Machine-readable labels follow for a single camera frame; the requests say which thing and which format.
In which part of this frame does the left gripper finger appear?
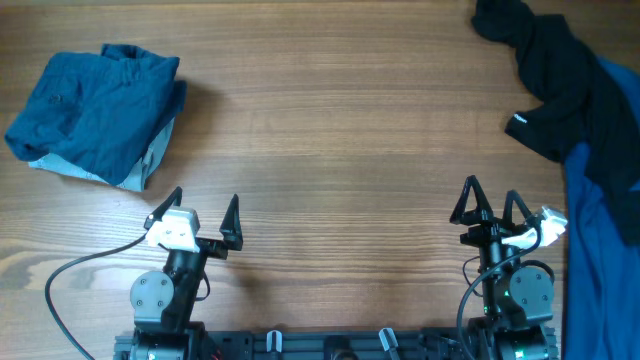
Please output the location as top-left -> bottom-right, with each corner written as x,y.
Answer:
144,186 -> 183,230
219,194 -> 243,251

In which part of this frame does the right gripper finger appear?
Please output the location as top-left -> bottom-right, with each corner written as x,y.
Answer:
448,174 -> 496,226
501,188 -> 534,236

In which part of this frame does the black t-shirt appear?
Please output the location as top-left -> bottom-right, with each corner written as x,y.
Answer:
471,0 -> 639,245

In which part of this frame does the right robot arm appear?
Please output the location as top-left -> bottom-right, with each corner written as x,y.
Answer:
450,175 -> 559,360

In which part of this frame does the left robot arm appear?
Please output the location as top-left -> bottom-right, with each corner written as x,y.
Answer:
114,188 -> 243,360

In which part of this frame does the folded dark blue garment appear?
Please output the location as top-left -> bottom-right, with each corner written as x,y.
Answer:
4,44 -> 186,185

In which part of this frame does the blue t-shirt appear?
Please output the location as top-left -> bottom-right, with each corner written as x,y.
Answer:
562,55 -> 640,360

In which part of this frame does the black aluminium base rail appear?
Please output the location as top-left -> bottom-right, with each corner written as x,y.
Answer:
112,326 -> 559,360

